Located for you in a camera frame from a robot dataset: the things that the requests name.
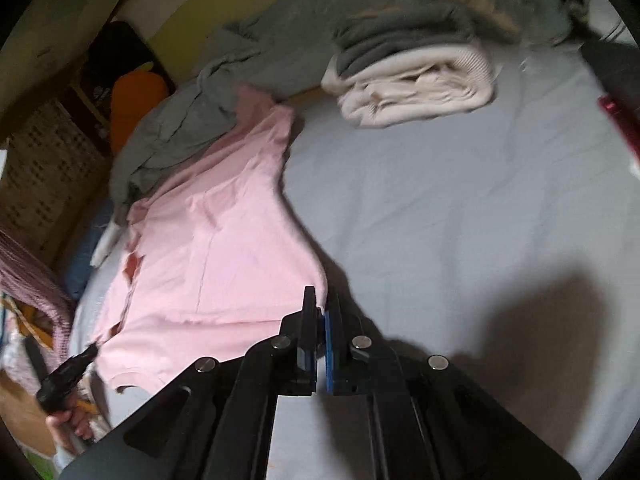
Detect red object at bedside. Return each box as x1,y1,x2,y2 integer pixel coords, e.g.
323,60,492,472
598,94,640,179

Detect light grey bed sheet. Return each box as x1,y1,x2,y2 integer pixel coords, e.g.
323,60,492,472
54,0,640,480

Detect woven rattan headboard panel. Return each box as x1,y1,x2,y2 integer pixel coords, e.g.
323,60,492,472
1,99,110,264

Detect pink printed t-shirt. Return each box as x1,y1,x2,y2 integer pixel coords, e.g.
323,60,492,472
93,87,328,393

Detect orange pillow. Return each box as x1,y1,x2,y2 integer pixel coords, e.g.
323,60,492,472
108,70,169,155

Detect folded dark grey garment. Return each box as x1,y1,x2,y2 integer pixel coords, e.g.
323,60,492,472
332,2,475,78

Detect blue pillow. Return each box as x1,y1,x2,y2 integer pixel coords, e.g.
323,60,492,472
60,198,113,301

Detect checkered maroon cloth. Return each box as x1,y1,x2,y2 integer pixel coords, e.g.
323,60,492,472
1,231,76,360

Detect folded cream garment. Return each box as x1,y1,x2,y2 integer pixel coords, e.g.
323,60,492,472
321,44,496,128

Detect dark grey garment right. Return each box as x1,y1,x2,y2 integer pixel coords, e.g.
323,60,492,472
580,40,640,114

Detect person's left hand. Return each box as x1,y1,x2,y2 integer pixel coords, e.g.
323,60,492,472
46,393,94,455

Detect grey-green blanket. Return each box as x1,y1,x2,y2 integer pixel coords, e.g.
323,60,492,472
110,0,572,224

